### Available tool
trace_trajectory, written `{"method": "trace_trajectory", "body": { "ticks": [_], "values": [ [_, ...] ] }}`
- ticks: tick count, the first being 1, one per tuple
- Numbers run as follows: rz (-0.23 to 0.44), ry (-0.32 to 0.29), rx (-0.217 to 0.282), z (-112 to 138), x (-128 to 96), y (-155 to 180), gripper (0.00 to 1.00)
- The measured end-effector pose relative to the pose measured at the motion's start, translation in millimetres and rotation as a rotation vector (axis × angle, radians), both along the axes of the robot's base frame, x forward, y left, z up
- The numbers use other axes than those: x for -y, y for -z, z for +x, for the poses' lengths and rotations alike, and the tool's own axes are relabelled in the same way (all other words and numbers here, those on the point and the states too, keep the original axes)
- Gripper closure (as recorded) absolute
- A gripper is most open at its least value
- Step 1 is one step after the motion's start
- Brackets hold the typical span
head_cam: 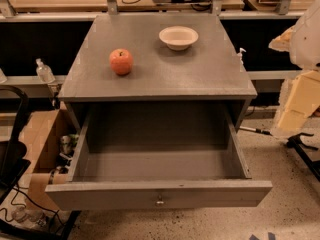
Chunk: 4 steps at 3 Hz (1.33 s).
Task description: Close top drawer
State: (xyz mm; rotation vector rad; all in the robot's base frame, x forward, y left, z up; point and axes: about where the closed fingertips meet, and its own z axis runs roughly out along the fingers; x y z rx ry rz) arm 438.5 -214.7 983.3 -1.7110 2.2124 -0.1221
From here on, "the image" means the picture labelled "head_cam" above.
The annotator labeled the red apple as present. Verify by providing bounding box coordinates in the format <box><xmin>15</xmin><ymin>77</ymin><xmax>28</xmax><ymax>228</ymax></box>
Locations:
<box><xmin>109</xmin><ymin>49</ymin><xmax>133</xmax><ymax>76</ymax></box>

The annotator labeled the white bowl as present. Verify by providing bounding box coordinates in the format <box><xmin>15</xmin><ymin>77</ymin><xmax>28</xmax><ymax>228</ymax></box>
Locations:
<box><xmin>159</xmin><ymin>26</ymin><xmax>199</xmax><ymax>51</ymax></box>

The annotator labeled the black cart frame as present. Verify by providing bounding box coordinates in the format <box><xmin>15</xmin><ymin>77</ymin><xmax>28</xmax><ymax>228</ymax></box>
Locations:
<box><xmin>0</xmin><ymin>85</ymin><xmax>31</xmax><ymax>203</ymax></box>

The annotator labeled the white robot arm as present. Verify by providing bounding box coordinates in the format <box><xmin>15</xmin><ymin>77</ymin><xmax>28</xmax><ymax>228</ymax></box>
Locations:
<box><xmin>269</xmin><ymin>0</ymin><xmax>320</xmax><ymax>138</ymax></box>

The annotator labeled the grey wooden drawer cabinet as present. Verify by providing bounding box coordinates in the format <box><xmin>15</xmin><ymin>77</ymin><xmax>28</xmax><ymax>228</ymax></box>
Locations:
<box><xmin>57</xmin><ymin>13</ymin><xmax>258</xmax><ymax>132</ymax></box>

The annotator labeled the black floor cable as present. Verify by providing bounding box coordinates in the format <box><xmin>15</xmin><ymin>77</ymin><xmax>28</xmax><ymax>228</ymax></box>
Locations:
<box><xmin>0</xmin><ymin>183</ymin><xmax>68</xmax><ymax>232</ymax></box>

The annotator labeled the cardboard box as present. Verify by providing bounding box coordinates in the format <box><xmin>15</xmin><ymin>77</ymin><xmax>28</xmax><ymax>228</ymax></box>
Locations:
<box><xmin>20</xmin><ymin>109</ymin><xmax>75</xmax><ymax>210</ymax></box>

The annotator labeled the grey top drawer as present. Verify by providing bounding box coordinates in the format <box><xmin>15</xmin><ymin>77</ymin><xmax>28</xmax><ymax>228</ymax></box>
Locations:
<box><xmin>46</xmin><ymin>102</ymin><xmax>272</xmax><ymax>210</ymax></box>

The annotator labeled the white pump bottle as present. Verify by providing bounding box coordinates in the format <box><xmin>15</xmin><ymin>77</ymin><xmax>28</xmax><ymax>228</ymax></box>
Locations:
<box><xmin>237</xmin><ymin>47</ymin><xmax>246</xmax><ymax>72</ymax></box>

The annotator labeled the clear sanitizer bottle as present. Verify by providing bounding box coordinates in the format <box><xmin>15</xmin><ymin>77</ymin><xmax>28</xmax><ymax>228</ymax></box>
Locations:
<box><xmin>36</xmin><ymin>58</ymin><xmax>55</xmax><ymax>84</ymax></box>

